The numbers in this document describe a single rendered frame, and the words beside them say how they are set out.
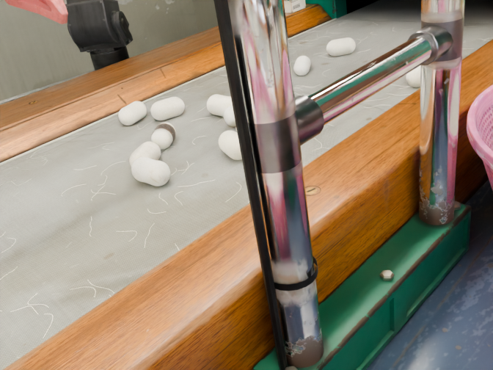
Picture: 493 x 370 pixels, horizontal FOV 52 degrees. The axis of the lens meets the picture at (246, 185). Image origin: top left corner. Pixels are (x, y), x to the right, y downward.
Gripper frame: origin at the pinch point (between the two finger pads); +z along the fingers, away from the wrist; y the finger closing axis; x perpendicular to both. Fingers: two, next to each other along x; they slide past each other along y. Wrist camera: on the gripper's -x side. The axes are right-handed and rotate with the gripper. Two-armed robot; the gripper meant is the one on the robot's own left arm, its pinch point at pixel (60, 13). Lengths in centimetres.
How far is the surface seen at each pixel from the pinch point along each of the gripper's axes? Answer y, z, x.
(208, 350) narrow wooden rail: -14.5, 34.5, -14.3
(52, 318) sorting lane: -18.1, 27.6, -7.7
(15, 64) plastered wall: 58, -116, 149
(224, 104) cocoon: 7.0, 17.4, -1.5
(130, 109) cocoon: 1.7, 10.6, 4.2
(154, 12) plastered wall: 132, -114, 141
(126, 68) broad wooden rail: 9.5, 0.8, 11.4
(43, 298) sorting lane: -17.6, 25.9, -6.2
